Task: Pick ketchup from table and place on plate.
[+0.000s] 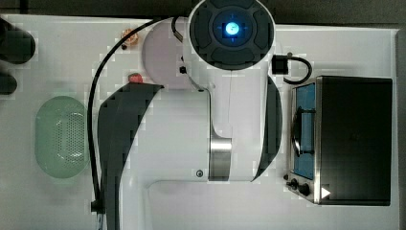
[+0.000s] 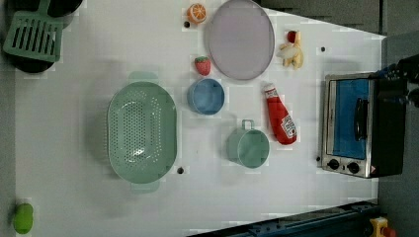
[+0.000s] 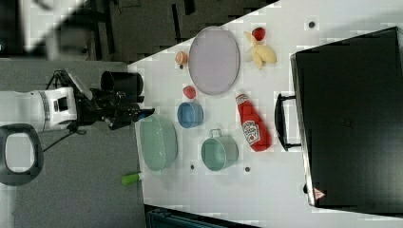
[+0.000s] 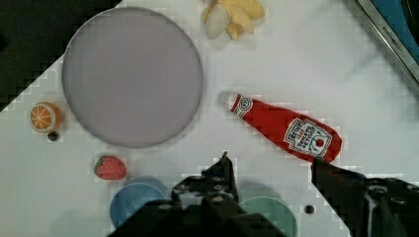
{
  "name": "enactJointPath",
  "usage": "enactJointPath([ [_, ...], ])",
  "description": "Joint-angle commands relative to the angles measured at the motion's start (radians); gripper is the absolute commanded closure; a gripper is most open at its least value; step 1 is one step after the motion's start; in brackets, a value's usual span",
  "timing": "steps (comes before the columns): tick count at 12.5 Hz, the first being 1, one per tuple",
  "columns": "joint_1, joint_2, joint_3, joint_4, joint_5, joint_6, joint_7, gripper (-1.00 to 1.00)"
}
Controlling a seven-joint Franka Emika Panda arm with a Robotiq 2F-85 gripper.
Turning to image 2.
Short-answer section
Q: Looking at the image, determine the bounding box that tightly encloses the red ketchup bottle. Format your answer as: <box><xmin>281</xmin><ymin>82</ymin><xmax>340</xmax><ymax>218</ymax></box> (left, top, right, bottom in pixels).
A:
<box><xmin>264</xmin><ymin>83</ymin><xmax>297</xmax><ymax>145</ymax></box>

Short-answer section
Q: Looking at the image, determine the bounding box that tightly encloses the grey oval plate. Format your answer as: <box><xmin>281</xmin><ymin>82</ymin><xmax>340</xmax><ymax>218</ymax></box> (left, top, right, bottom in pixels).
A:
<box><xmin>209</xmin><ymin>0</ymin><xmax>275</xmax><ymax>80</ymax></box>

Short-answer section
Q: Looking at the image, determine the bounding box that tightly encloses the blue bowl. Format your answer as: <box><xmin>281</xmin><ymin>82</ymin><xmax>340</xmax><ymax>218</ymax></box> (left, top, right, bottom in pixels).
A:
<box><xmin>187</xmin><ymin>78</ymin><xmax>225</xmax><ymax>116</ymax></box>

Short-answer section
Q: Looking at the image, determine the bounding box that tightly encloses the toy strawberry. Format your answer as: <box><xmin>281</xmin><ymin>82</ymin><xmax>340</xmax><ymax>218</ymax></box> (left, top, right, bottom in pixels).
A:
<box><xmin>194</xmin><ymin>56</ymin><xmax>211</xmax><ymax>76</ymax></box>

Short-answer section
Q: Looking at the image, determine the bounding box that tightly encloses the green perforated colander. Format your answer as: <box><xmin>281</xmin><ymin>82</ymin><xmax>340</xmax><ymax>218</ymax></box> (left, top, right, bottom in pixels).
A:
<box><xmin>107</xmin><ymin>71</ymin><xmax>177</xmax><ymax>194</ymax></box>

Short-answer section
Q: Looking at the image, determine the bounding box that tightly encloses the toy orange half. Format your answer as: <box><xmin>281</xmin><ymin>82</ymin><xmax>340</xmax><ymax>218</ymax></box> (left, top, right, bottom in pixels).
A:
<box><xmin>187</xmin><ymin>3</ymin><xmax>207</xmax><ymax>24</ymax></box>

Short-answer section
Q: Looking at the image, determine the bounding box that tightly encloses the small red toy fruit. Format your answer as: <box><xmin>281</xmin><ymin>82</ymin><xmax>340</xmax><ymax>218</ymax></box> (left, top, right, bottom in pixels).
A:
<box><xmin>287</xmin><ymin>31</ymin><xmax>296</xmax><ymax>43</ymax></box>

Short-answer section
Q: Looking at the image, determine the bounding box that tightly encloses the silver toaster oven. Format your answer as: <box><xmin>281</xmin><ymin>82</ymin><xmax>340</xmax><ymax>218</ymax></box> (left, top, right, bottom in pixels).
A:
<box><xmin>320</xmin><ymin>73</ymin><xmax>407</xmax><ymax>179</ymax></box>

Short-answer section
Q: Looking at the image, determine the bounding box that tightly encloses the black cylindrical holder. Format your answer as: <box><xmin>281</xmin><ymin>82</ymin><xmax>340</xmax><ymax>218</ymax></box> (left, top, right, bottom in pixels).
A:
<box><xmin>7</xmin><ymin>54</ymin><xmax>53</xmax><ymax>73</ymax></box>
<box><xmin>47</xmin><ymin>0</ymin><xmax>83</xmax><ymax>18</ymax></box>

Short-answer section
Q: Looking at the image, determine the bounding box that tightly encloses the green slotted spatula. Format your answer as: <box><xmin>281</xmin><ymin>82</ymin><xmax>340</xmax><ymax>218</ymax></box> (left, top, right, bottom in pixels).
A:
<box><xmin>3</xmin><ymin>0</ymin><xmax>63</xmax><ymax>63</ymax></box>

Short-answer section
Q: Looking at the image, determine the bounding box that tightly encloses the yellow red clamp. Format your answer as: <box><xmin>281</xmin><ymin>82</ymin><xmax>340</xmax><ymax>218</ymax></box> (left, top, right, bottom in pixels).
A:
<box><xmin>370</xmin><ymin>217</ymin><xmax>397</xmax><ymax>237</ymax></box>

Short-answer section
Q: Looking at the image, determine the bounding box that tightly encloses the green toy fruit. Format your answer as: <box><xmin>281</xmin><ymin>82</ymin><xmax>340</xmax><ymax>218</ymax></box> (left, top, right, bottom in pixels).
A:
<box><xmin>13</xmin><ymin>203</ymin><xmax>34</xmax><ymax>235</ymax></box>

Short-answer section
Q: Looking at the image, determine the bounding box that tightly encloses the green cup with handle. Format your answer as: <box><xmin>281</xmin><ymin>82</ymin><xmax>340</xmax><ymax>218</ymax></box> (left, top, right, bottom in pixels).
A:
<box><xmin>226</xmin><ymin>119</ymin><xmax>270</xmax><ymax>169</ymax></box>

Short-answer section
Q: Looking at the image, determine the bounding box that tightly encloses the blue metal frame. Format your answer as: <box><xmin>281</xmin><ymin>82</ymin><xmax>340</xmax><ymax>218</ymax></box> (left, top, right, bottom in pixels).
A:
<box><xmin>189</xmin><ymin>201</ymin><xmax>380</xmax><ymax>237</ymax></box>

